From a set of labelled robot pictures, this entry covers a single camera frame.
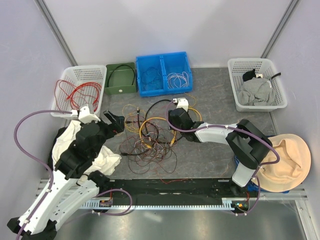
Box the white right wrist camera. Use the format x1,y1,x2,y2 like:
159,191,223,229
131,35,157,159
172,97,189,112

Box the light blue thin wire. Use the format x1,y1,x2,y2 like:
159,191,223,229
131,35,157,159
142,66,165,92

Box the blue cloth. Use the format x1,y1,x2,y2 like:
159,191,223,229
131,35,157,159
233,154,291,195

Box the white cloth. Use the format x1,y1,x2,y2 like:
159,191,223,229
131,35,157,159
51,120,122,176

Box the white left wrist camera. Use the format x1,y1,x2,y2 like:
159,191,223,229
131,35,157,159
70,104,101,124

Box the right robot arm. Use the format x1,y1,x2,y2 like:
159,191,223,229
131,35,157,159
167,108,273,197

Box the thin brown wire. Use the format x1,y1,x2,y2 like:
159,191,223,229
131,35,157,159
119,129,178,176

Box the white slotted cable duct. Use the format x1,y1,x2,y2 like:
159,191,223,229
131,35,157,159
79,199,235,211

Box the red cables in basket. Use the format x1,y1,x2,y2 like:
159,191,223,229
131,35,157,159
54,79,103,113

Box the short black cable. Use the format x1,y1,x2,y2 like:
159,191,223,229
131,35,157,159
108,64,137,87

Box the white wires in blue bin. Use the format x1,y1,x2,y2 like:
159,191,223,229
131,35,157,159
166,71,192,89

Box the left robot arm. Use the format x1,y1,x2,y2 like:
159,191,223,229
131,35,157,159
7,105,125,240

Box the beige bucket hat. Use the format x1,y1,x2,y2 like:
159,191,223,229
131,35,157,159
256,134,311,193

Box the black item in basket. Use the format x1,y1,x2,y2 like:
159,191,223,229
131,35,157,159
242,69,256,82

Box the white right perforated basket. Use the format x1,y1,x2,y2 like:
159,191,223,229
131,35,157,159
227,58,288,112

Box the dark blue thin wire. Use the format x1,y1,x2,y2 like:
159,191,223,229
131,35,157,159
142,65,163,92

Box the grey cloth in basket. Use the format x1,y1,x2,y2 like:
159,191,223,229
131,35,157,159
237,78,276,106

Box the thin yellow wire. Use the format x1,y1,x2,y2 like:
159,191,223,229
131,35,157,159
119,92,197,137

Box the white perforated basket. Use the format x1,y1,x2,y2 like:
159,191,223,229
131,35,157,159
51,65,107,120
227,58,288,112

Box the white left perforated basket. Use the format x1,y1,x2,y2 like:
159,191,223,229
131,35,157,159
51,65,107,120

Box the blue plastic divided bin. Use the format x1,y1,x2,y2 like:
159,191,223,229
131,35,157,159
136,51,193,97

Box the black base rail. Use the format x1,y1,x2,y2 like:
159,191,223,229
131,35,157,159
99,178,248,204

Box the long black ethernet cable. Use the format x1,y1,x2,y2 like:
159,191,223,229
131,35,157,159
144,99,186,143

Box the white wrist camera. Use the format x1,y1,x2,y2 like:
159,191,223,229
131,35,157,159
70,104,101,124
172,97,189,112

